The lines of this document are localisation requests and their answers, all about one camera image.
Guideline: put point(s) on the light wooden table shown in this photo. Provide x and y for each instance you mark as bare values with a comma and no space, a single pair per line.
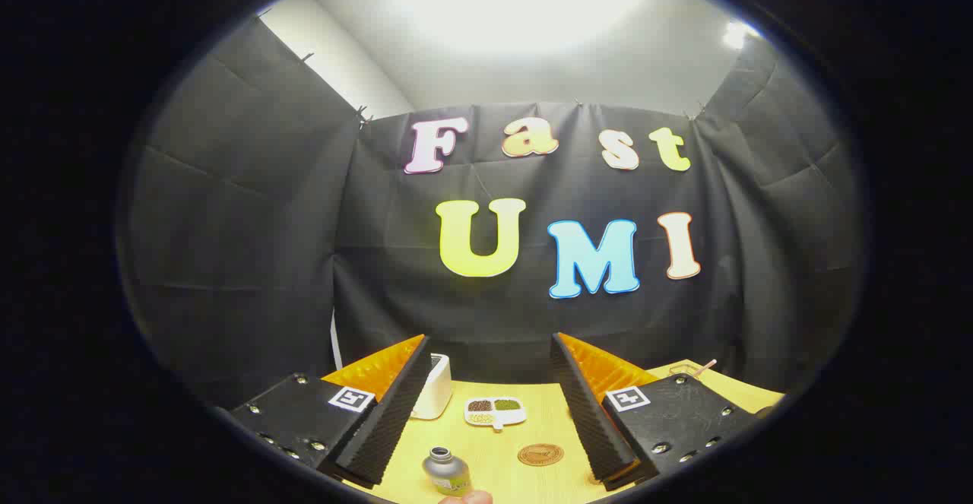
524,485

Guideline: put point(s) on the black backdrop cloth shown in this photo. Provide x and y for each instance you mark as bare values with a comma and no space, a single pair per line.
251,245

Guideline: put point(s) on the pink stick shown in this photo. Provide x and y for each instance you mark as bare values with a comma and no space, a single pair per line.
705,367

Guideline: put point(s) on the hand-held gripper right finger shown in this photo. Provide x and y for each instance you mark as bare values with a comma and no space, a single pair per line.
585,420

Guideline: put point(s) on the round cork coaster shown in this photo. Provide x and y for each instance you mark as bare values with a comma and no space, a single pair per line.
540,454

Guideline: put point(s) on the silver green-label juice bottle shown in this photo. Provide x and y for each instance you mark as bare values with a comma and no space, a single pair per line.
448,473

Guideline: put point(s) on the white divided snack dish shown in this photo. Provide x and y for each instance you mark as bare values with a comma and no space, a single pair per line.
494,413

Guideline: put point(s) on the white toaster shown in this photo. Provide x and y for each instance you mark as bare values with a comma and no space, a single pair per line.
433,390

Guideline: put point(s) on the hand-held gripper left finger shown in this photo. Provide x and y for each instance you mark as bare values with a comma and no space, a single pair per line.
384,420

